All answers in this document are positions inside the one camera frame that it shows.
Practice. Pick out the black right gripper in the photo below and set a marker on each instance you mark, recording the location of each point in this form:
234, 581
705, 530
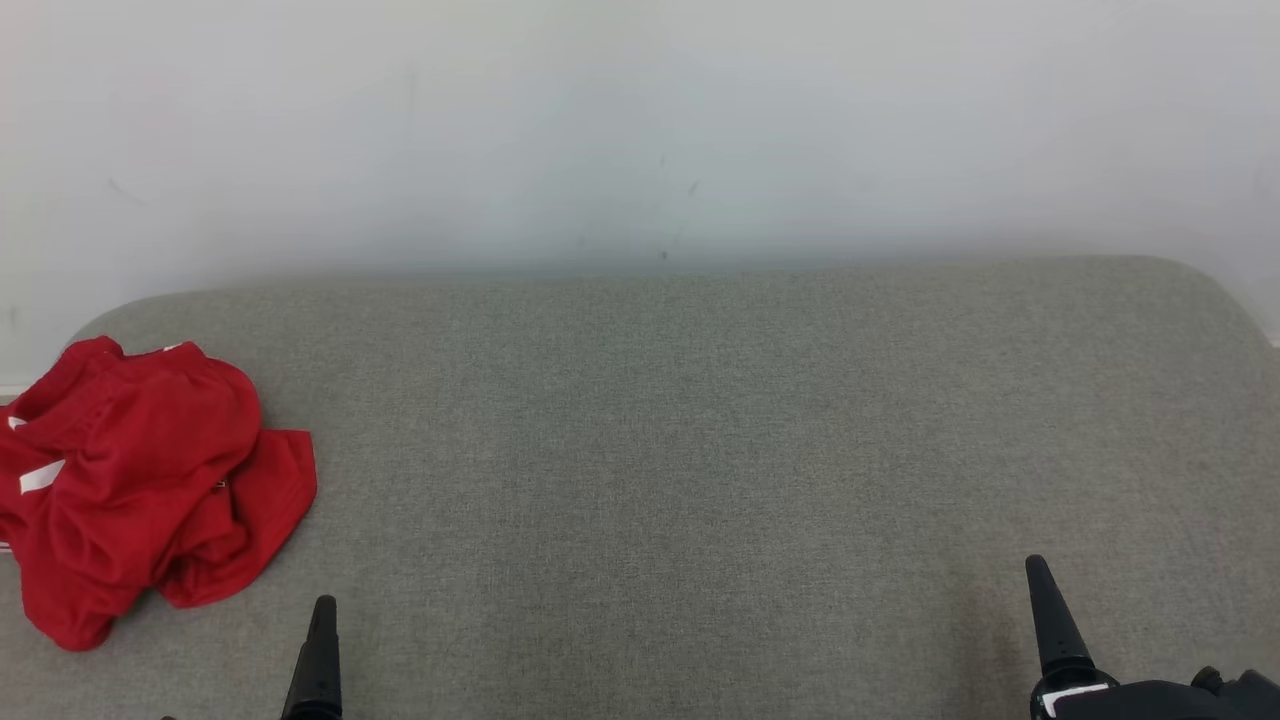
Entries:
1160, 702

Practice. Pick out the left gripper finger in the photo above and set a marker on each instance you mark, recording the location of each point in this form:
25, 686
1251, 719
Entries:
318, 670

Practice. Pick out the grey fabric sofa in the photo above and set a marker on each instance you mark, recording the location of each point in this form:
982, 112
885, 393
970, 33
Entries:
700, 450

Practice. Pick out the red basketball shorts white stripes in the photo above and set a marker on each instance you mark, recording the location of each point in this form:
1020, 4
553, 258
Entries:
130, 450

